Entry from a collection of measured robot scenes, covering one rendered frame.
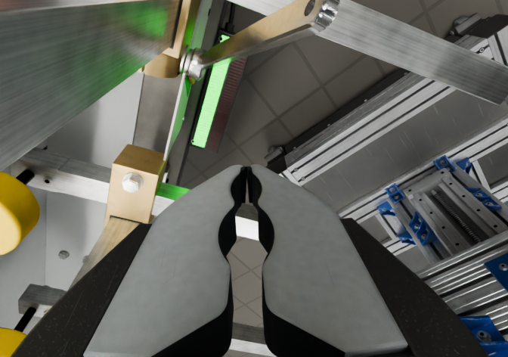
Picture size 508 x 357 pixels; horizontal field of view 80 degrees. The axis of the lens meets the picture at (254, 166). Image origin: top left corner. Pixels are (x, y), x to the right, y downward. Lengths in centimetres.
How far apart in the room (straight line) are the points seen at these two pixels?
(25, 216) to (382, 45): 34
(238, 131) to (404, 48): 98
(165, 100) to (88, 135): 20
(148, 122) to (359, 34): 31
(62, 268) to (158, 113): 50
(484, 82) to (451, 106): 82
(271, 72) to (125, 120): 69
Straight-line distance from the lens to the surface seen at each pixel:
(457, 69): 32
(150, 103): 46
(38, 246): 78
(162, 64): 26
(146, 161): 37
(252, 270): 169
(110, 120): 58
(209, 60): 22
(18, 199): 35
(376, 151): 111
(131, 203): 38
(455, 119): 118
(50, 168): 40
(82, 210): 71
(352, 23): 27
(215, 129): 45
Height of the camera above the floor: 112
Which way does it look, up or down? 60 degrees down
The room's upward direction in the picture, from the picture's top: 177 degrees clockwise
